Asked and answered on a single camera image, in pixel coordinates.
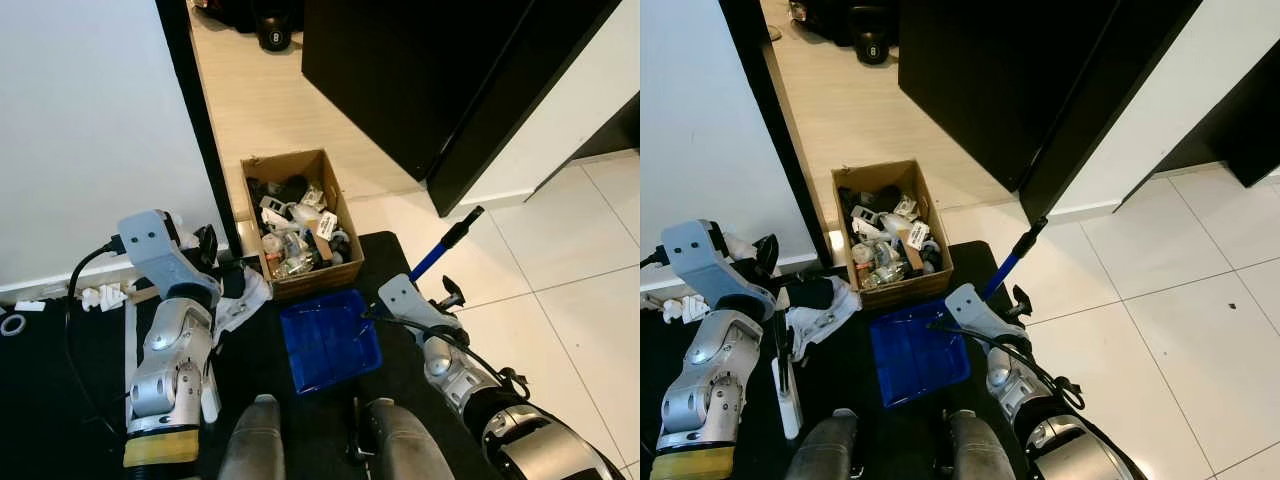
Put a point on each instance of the clear plastic bottle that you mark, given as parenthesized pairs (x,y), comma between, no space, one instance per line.
(882,268)
(292,260)

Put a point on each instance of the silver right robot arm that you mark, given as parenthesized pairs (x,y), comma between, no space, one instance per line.
(1008,375)
(445,365)

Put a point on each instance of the grey robot leg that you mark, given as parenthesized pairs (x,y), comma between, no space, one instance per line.
(252,445)
(830,455)
(985,455)
(410,450)

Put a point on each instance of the white crumpled cloth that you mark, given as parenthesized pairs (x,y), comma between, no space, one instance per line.
(830,328)
(245,314)

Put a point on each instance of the black floor mat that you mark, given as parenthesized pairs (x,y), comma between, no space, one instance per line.
(900,445)
(60,400)

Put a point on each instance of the long grey flat strip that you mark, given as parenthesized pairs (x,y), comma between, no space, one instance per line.
(130,350)

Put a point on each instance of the wide black door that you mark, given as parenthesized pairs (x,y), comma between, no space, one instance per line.
(1000,80)
(410,70)

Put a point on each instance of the white printed tag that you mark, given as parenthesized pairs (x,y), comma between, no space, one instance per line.
(326,225)
(918,235)

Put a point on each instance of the black and white gym gear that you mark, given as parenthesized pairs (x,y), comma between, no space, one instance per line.
(820,12)
(225,12)

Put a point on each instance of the grey right robot leg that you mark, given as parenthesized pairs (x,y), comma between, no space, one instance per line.
(985,455)
(410,450)

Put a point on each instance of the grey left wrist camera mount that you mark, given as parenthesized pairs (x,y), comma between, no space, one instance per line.
(700,250)
(150,240)

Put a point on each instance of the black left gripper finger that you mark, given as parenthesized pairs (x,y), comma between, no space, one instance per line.
(767,253)
(238,268)
(207,243)
(795,279)

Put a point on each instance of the black doorway panel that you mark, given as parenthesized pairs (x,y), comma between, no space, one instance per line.
(1250,120)
(615,125)

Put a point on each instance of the brown cardboard box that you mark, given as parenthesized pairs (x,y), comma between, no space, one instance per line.
(905,292)
(320,283)

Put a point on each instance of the white crumpled paper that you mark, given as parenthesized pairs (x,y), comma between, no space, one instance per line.
(100,297)
(682,306)

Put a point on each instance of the black kettlebell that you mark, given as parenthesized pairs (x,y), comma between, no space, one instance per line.
(273,35)
(872,48)

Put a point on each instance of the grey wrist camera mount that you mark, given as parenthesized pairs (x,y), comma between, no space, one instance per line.
(700,250)
(968,305)
(150,240)
(402,298)

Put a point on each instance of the small white paper slip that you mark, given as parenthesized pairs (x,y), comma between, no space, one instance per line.
(30,305)

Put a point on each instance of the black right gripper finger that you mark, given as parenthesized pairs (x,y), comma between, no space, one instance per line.
(452,289)
(1020,297)

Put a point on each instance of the grey left robot leg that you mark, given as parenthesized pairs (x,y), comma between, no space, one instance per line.
(830,455)
(252,445)

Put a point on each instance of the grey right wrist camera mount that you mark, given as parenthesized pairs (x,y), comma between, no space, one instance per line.
(968,305)
(402,298)

